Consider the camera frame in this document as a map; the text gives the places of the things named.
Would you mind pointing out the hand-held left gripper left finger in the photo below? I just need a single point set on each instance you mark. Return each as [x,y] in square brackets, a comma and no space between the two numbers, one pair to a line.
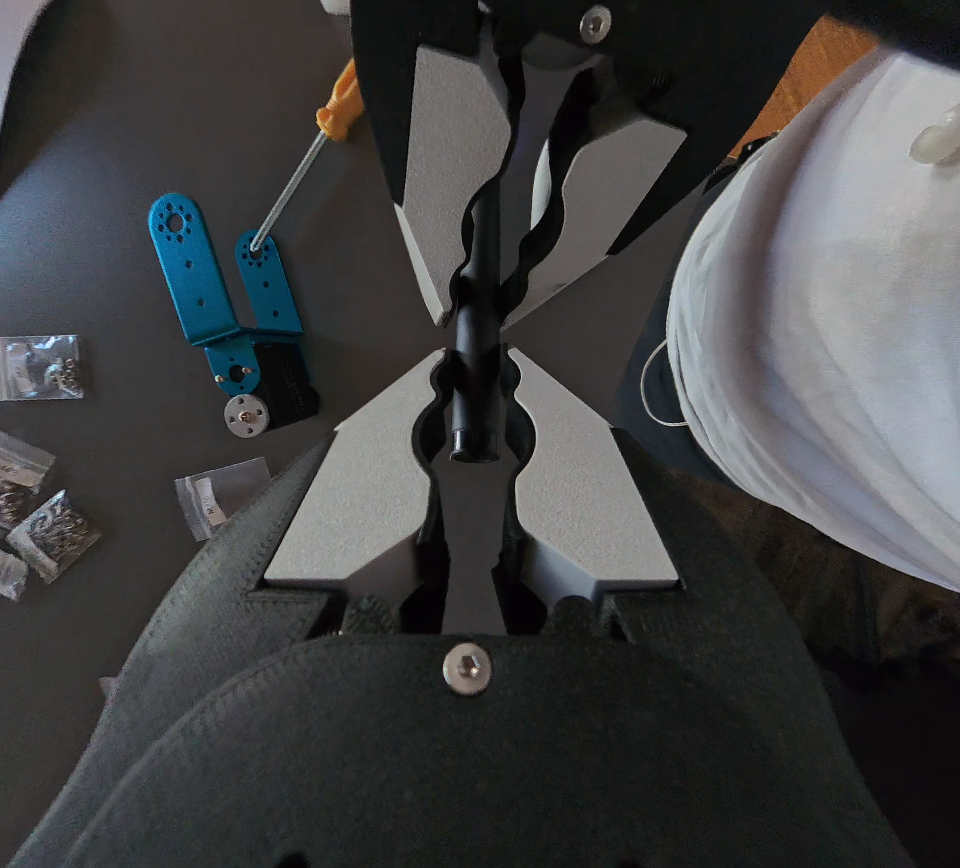
[360,500]

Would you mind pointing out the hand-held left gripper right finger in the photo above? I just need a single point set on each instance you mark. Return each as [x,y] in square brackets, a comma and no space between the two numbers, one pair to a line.
[585,508]

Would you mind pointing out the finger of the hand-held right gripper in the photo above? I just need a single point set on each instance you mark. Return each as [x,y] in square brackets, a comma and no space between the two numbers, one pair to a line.
[442,155]
[607,193]

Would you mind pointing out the black servo with silver horn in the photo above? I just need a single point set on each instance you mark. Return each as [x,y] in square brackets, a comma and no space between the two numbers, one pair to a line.
[289,388]

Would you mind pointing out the black cylindrical tool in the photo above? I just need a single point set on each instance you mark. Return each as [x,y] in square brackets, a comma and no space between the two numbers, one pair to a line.
[478,358]

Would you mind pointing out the blue metal bracket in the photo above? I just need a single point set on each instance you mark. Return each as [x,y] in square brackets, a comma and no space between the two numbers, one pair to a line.
[187,275]

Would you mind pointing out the dark grey desk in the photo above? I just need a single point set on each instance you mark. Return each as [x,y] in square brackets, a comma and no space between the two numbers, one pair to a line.
[187,95]

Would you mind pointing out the labelled clear bag of screws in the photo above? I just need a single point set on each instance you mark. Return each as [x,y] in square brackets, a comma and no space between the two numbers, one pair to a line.
[217,497]

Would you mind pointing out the brown wooden furniture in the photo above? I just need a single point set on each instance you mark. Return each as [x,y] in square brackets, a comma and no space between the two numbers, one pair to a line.
[810,80]

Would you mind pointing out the person's white shirt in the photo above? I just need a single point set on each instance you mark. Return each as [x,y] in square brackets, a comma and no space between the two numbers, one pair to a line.
[825,320]

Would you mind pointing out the labelled clear bag of nuts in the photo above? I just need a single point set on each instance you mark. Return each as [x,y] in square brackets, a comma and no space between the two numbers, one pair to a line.
[34,362]

